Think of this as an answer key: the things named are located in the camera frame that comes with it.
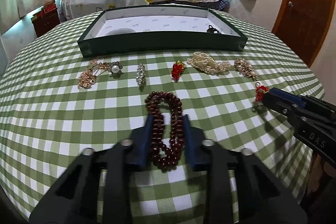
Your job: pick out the green checkered tablecloth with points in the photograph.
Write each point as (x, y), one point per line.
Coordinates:
(46, 121)

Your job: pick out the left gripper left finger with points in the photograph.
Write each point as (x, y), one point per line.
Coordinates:
(73, 198)

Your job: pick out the silver rhinestone hair clip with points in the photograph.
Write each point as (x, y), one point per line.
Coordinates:
(140, 76)

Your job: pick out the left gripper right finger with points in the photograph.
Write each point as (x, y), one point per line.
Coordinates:
(262, 198)

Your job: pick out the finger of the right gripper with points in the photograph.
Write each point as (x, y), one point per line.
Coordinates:
(282, 99)
(266, 103)

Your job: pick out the items on nightstand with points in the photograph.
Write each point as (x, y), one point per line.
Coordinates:
(47, 7)

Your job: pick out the red tassel bead charm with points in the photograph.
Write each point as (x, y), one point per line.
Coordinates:
(177, 70)

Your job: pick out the brown wooden door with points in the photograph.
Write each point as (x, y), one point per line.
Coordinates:
(303, 25)

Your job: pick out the red knot gold pendant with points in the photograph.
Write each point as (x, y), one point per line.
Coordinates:
(261, 91)

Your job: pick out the dark green jewelry tray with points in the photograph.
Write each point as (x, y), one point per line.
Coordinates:
(158, 28)

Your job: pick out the dark wooden nightstand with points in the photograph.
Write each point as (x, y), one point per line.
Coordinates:
(46, 23)

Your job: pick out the person's right hand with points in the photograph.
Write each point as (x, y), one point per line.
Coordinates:
(321, 167)

